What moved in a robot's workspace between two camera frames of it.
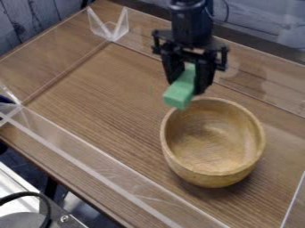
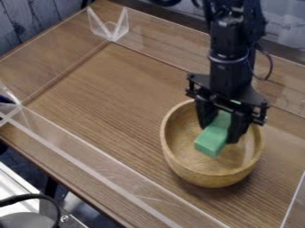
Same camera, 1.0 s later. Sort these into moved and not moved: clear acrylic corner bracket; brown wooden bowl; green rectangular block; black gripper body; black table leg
Moved: black gripper body; green rectangular block
Not moved: clear acrylic corner bracket; black table leg; brown wooden bowl
